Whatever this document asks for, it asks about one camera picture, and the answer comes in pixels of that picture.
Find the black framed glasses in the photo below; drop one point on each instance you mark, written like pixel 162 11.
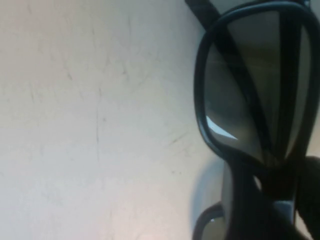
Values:
pixel 199 100

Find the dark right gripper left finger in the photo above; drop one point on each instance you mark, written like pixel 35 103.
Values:
pixel 245 215

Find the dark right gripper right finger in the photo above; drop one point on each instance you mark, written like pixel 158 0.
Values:
pixel 311 185

